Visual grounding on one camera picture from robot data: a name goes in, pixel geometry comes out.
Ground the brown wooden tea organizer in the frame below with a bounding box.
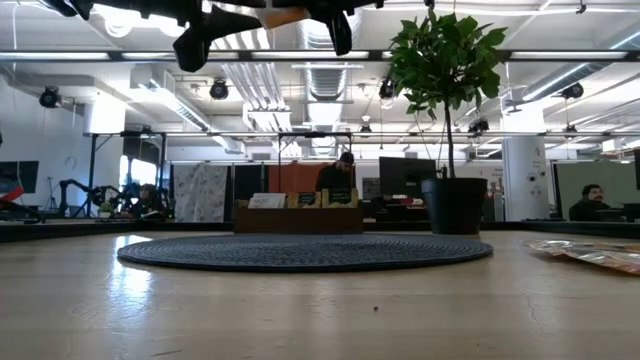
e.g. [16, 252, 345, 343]
[233, 188, 365, 235]

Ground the black partition panel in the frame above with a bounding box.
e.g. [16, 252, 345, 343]
[230, 164, 269, 201]

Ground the black overhead light bar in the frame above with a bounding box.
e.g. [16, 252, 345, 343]
[0, 48, 640, 63]

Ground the orange partition panel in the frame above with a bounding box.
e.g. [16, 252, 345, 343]
[267, 163, 331, 195]

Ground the silver ventilation duct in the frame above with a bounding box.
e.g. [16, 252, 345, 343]
[294, 12, 364, 101]

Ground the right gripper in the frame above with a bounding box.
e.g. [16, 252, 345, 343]
[299, 0, 387, 57]

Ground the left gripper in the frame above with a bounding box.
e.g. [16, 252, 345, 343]
[144, 0, 271, 74]

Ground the white pillar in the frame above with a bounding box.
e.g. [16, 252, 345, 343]
[501, 135, 551, 222]

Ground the dark wall monitor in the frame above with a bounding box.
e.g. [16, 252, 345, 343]
[0, 160, 40, 195]

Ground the person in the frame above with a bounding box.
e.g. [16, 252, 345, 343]
[314, 151, 357, 192]
[568, 183, 615, 222]
[119, 182, 170, 222]

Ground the black monitor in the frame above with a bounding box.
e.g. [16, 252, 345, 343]
[378, 156, 439, 199]

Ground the black aluminium table frame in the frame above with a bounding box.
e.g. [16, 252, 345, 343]
[0, 218, 640, 245]

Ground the grey green partition panel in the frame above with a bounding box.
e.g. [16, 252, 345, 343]
[552, 159, 639, 221]

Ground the round dark woven placemat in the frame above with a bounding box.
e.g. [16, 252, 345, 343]
[116, 233, 495, 274]

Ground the orange yellow mango tea packet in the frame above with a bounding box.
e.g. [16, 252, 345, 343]
[287, 191, 323, 210]

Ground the black metal station frame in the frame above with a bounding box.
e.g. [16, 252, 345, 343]
[85, 130, 169, 221]
[276, 131, 354, 196]

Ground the white patterned partition panel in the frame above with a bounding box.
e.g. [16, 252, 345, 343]
[172, 163, 230, 224]

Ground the green potted plant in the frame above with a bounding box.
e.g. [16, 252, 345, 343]
[387, 8, 510, 236]

